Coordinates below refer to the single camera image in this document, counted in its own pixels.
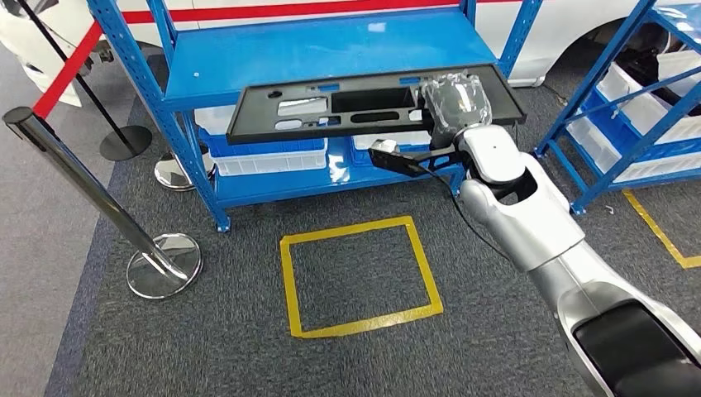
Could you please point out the red barrier belt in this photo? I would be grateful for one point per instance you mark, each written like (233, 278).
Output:
(68, 71)

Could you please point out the white car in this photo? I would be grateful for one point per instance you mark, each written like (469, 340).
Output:
(558, 38)

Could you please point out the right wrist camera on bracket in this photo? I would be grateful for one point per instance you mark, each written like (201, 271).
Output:
(394, 159)

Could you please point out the yellow tape square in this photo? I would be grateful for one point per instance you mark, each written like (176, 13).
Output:
(290, 285)

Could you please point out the blue plastic bin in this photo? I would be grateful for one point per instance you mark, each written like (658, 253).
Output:
(608, 123)

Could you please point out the blue wheeled shelf rack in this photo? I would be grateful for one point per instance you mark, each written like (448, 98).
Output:
(602, 71)

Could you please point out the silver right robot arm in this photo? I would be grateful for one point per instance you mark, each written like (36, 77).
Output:
(525, 219)

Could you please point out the black car part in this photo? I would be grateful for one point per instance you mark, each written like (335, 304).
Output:
(641, 66)

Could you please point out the blue metal shelf rack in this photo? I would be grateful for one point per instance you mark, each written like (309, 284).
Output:
(274, 55)

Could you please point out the black plastic plate frame part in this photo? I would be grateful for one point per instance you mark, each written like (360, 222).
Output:
(252, 118)

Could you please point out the black stanchion post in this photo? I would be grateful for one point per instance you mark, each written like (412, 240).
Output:
(126, 143)

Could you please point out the dark grey floor carpet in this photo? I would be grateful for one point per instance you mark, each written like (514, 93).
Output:
(219, 340)

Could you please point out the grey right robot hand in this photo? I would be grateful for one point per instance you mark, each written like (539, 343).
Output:
(457, 101)

